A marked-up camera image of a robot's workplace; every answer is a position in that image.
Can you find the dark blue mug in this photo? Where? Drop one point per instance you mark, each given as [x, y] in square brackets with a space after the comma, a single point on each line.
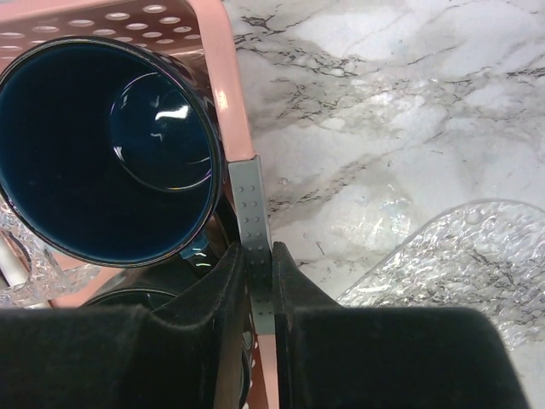
[110, 152]

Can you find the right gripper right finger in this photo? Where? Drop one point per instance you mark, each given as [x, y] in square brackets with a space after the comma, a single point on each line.
[330, 356]

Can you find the pink perforated plastic basket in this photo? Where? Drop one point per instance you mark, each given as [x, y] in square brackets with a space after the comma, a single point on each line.
[179, 28]

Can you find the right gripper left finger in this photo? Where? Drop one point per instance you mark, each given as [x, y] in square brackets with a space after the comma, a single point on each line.
[69, 357]

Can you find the dark green mug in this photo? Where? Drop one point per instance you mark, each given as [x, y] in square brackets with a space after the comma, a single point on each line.
[170, 289]

